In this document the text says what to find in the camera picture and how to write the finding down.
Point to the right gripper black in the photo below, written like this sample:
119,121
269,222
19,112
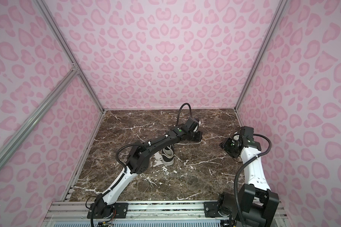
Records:
226,144

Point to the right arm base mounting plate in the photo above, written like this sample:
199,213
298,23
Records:
212,210

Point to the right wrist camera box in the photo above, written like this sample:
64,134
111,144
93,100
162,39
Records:
246,138

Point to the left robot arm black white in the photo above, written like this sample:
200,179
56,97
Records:
135,159

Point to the diagonal aluminium frame bar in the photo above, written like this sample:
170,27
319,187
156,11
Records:
7,151

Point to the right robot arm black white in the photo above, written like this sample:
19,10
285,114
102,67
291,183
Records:
252,204

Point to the black white canvas sneaker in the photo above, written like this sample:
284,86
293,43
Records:
168,155

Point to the left corner aluminium post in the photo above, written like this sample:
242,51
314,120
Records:
51,22

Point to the corner aluminium post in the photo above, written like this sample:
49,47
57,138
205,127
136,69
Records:
275,22
51,22

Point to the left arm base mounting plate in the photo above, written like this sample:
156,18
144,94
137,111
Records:
116,210

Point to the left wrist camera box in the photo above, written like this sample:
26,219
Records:
192,124

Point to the aluminium front rail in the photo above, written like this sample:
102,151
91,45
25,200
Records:
139,214

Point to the white shoelace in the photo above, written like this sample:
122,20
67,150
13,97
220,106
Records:
204,140

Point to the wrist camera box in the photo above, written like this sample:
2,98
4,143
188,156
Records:
246,138
192,124

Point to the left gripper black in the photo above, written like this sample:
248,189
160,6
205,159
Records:
200,136

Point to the right corner aluminium post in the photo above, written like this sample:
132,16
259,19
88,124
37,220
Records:
275,22

